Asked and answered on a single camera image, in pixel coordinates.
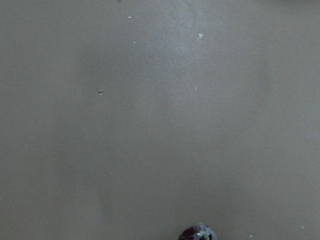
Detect dark red cherries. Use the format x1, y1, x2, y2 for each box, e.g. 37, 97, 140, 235
178, 222, 217, 240

